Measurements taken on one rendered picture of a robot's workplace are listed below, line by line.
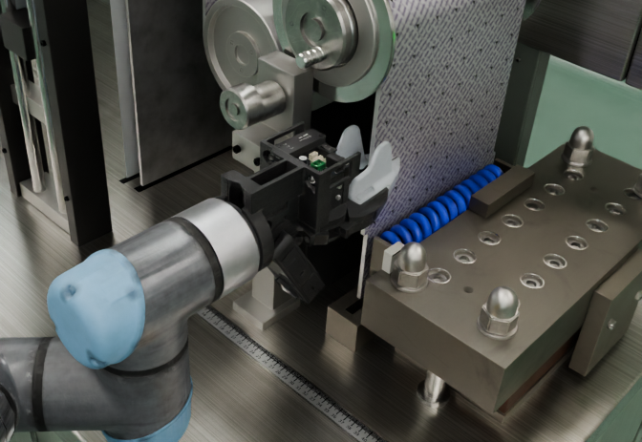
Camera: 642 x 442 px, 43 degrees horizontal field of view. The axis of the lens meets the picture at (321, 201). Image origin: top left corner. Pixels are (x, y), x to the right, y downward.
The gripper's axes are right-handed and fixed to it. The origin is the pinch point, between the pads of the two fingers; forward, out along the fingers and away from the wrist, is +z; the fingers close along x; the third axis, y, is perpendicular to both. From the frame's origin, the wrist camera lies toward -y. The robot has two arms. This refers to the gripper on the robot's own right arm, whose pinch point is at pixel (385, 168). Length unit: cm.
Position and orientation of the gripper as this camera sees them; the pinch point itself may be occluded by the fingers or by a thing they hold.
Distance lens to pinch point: 80.9
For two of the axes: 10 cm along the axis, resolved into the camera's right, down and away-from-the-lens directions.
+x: -7.3, -4.3, 5.3
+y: 0.6, -8.1, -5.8
